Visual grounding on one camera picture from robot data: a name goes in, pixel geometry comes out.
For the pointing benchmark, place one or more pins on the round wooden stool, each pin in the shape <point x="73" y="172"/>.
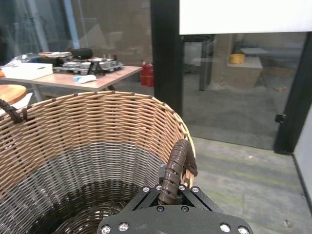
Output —
<point x="11" y="91"/>

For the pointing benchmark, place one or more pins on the small black tripod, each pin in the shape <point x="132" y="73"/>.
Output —
<point x="96" y="68"/>

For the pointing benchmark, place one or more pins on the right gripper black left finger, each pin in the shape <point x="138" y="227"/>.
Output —
<point x="148" y="197"/>

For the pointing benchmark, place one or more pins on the yellow bucket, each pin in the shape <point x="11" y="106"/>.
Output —
<point x="237" y="59"/>

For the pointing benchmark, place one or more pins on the metal equipment pile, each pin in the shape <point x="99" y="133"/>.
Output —
<point x="73" y="65"/>

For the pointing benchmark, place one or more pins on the small blue object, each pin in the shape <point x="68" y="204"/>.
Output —
<point x="76" y="79"/>

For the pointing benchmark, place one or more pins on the black cylindrical speaker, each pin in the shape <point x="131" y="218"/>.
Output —
<point x="81" y="53"/>

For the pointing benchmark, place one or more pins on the black door frame post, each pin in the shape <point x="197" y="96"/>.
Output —
<point x="295" y="97"/>

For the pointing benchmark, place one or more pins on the concrete block step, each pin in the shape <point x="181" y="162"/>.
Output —
<point x="243" y="73"/>

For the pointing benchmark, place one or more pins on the wooden desk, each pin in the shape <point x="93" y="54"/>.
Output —
<point x="109" y="78"/>

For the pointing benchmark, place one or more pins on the wide black pillar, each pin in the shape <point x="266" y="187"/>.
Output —
<point x="165" y="61"/>

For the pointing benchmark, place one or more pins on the clear plastic bag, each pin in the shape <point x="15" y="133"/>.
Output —
<point x="24" y="58"/>

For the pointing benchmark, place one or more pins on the red fire extinguisher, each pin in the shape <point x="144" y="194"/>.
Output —
<point x="150" y="75"/>
<point x="143" y="73"/>

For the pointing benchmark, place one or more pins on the tan grey brown wicker basket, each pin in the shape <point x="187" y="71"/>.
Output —
<point x="85" y="126"/>

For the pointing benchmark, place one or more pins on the white mouse-shaped object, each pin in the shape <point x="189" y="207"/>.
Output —
<point x="87" y="79"/>

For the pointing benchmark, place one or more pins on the white flat box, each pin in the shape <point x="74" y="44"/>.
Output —
<point x="26" y="70"/>

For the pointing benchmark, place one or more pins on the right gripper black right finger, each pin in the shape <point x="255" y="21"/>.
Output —
<point x="197" y="197"/>

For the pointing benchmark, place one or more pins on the black door latch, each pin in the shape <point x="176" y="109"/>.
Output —
<point x="280" y="118"/>

